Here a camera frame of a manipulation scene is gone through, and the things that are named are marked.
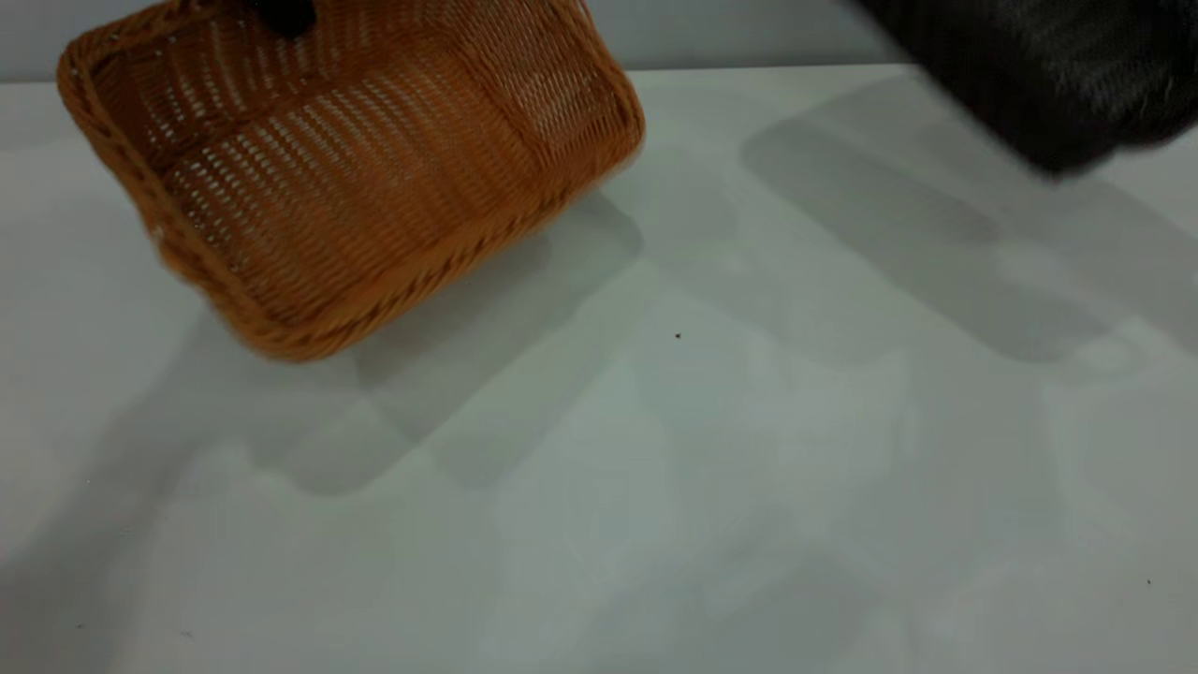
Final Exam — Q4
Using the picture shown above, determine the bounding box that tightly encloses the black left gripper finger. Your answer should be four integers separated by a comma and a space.
247, 0, 319, 39

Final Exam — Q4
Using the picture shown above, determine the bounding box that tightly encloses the orange-brown wicker basket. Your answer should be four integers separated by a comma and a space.
56, 0, 647, 363

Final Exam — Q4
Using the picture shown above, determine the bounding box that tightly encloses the dark brown wicker basket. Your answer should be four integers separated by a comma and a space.
850, 0, 1198, 179

